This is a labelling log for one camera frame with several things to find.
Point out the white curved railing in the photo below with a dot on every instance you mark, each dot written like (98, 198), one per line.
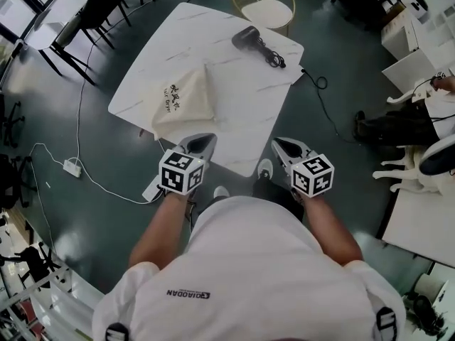
(53, 304)

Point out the white marble table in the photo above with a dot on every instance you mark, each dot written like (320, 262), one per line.
(241, 112)

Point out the small white power adapter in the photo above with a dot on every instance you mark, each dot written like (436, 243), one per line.
(73, 167)

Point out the person's white shoe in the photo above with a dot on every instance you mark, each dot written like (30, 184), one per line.
(264, 167)
(220, 191)

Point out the beige cloth bag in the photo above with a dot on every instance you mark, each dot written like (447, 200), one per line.
(185, 98)

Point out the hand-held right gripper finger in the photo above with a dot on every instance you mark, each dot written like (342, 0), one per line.
(282, 160)
(302, 147)

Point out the glass entrance door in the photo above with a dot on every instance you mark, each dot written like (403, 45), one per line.
(14, 5)

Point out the long white table black legs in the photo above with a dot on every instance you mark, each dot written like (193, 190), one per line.
(53, 20)

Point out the black hair dryer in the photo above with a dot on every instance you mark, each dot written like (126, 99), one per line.
(245, 37)

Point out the dark dining chair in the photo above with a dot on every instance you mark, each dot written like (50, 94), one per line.
(99, 5)

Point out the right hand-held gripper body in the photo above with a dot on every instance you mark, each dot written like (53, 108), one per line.
(313, 178)

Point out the person's left white shoe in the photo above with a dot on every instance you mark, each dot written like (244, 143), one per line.
(220, 191)

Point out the black office chair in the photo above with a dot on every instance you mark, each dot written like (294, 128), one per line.
(355, 2)
(10, 123)
(14, 179)
(35, 261)

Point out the person's white shirt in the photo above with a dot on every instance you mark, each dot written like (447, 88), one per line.
(249, 279)

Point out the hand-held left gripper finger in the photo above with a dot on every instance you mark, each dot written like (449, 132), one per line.
(209, 152)
(193, 139)

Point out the white office desk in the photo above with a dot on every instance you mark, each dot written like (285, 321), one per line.
(409, 41)

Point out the person's right white shoe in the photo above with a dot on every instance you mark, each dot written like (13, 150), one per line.
(264, 167)

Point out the wooden bench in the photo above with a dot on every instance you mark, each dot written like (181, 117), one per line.
(19, 222)

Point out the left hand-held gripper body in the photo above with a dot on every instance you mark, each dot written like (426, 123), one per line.
(177, 176)

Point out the person's right forearm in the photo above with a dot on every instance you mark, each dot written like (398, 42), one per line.
(330, 229)

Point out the white carved furniture piece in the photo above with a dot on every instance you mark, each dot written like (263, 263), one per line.
(412, 170)

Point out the person's left forearm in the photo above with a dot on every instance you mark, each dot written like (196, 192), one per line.
(160, 233)

